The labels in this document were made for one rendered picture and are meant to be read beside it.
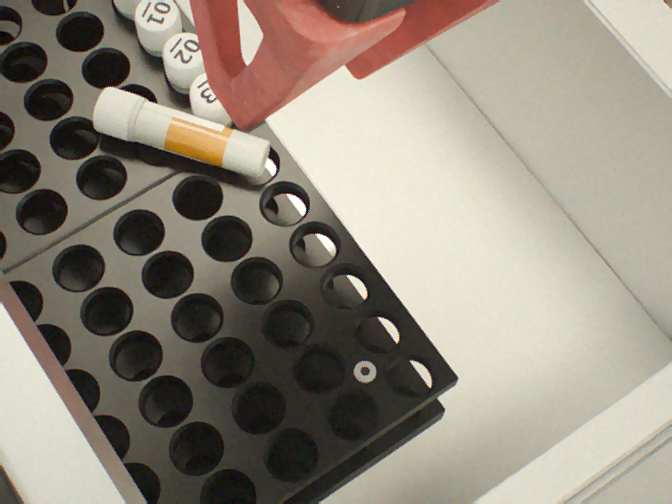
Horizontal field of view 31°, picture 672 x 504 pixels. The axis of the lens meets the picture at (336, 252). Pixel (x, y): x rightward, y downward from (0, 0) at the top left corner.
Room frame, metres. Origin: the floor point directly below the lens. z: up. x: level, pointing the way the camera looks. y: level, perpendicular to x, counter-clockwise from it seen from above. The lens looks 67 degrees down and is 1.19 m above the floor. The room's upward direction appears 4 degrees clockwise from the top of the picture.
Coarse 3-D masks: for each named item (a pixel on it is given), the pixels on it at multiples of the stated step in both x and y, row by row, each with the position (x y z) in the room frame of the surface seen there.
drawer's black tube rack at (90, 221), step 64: (0, 0) 0.19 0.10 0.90; (64, 0) 0.21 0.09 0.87; (0, 64) 0.17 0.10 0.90; (64, 64) 0.17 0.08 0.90; (128, 64) 0.17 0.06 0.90; (0, 128) 0.17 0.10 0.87; (64, 128) 0.15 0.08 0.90; (0, 192) 0.13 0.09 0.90; (64, 192) 0.13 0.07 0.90; (128, 192) 0.14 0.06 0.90; (192, 192) 0.15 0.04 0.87; (0, 256) 0.13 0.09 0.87; (64, 256) 0.12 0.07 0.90; (128, 256) 0.12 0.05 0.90; (192, 256) 0.12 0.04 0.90; (256, 256) 0.12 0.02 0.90; (320, 256) 0.13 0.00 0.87; (64, 320) 0.10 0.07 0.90; (128, 320) 0.10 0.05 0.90; (192, 320) 0.11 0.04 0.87; (256, 320) 0.10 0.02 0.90; (320, 320) 0.10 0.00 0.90; (128, 384) 0.08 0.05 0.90; (192, 384) 0.08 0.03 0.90; (256, 384) 0.09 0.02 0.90; (320, 384) 0.10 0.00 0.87; (128, 448) 0.07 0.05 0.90; (192, 448) 0.08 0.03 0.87; (256, 448) 0.07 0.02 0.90; (320, 448) 0.07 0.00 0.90; (384, 448) 0.08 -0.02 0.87
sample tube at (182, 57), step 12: (180, 36) 0.18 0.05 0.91; (192, 36) 0.18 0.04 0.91; (168, 48) 0.17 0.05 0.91; (180, 48) 0.17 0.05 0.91; (192, 48) 0.17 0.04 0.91; (168, 60) 0.17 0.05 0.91; (180, 60) 0.17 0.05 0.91; (192, 60) 0.17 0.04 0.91; (168, 72) 0.17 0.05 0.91; (180, 72) 0.17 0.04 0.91; (192, 72) 0.17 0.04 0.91; (204, 72) 0.17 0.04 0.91; (180, 84) 0.17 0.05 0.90
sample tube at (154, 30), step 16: (144, 0) 0.19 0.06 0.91; (160, 0) 0.19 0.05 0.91; (144, 16) 0.18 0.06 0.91; (160, 16) 0.18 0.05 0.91; (176, 16) 0.18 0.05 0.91; (144, 32) 0.18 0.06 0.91; (160, 32) 0.18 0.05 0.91; (176, 32) 0.18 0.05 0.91; (144, 48) 0.18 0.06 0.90; (160, 48) 0.18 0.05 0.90
